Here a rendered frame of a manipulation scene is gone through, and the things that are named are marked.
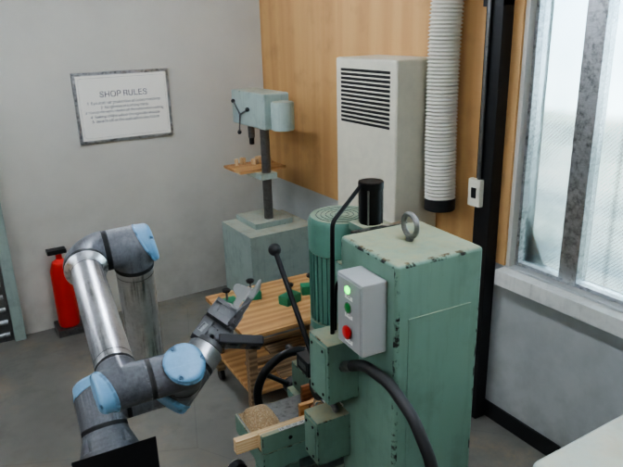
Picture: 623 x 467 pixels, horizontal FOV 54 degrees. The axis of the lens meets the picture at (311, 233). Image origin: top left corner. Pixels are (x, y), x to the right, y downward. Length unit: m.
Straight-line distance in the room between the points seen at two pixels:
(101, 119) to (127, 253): 2.66
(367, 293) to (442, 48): 1.91
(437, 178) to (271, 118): 1.24
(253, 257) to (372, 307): 2.75
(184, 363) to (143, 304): 0.61
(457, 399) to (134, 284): 0.98
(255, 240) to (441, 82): 1.61
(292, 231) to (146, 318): 2.19
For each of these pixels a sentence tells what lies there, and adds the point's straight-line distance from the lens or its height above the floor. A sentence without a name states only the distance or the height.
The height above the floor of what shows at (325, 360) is 1.26.
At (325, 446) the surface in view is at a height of 1.01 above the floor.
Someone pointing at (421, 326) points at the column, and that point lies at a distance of 1.29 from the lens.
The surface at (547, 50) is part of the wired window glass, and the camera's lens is 2.89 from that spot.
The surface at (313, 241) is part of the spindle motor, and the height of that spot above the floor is 1.45.
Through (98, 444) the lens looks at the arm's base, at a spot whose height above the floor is 0.73.
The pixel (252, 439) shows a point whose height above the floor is 0.93.
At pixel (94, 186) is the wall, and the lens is 4.48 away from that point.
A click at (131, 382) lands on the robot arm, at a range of 1.36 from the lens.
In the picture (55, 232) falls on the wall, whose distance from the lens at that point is 4.51.
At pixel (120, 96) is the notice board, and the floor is 1.54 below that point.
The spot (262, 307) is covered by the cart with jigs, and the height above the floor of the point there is 0.53.
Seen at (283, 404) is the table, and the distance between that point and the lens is 1.90.
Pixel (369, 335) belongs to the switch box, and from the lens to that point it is 1.27.
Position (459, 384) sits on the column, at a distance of 1.44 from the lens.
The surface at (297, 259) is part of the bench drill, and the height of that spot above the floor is 0.48.
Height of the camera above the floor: 1.97
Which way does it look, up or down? 19 degrees down
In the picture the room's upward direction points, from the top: 2 degrees counter-clockwise
